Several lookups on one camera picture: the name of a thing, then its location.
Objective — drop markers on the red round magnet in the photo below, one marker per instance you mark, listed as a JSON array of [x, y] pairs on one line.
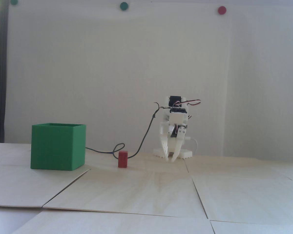
[[222, 10]]

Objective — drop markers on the white magnetic board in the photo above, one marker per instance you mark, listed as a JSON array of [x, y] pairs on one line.
[[88, 61]]

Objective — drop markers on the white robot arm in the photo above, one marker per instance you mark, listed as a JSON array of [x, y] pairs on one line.
[[185, 154]]

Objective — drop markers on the light plywood sheet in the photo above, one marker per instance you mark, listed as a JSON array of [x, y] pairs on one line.
[[124, 190], [19, 185], [246, 197], [258, 229]]

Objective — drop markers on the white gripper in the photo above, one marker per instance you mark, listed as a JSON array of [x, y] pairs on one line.
[[173, 133]]

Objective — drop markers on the red block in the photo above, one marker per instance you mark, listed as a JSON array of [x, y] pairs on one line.
[[122, 159]]

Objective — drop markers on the dark window frame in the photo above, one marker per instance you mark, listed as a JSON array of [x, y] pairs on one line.
[[1, 73]]

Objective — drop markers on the green round magnet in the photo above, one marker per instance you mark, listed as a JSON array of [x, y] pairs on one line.
[[14, 2], [123, 6]]

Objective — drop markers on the green box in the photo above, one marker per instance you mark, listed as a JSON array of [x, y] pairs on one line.
[[56, 148]]

